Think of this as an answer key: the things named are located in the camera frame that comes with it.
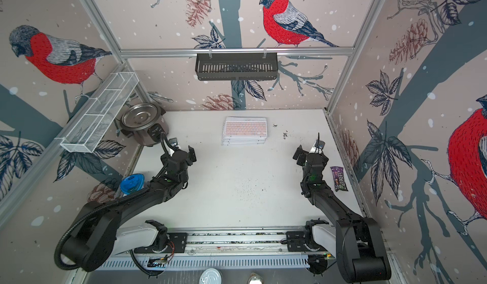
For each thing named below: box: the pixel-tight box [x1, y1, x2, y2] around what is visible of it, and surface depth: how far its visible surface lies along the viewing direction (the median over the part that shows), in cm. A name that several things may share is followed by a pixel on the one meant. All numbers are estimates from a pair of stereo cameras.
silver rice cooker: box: [119, 102, 170, 148], surface depth 100 cm
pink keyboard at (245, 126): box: [223, 116, 269, 137], surface depth 109 cm
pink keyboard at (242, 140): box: [220, 135, 268, 146], surface depth 106 cm
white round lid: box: [198, 267, 223, 284], surface depth 63 cm
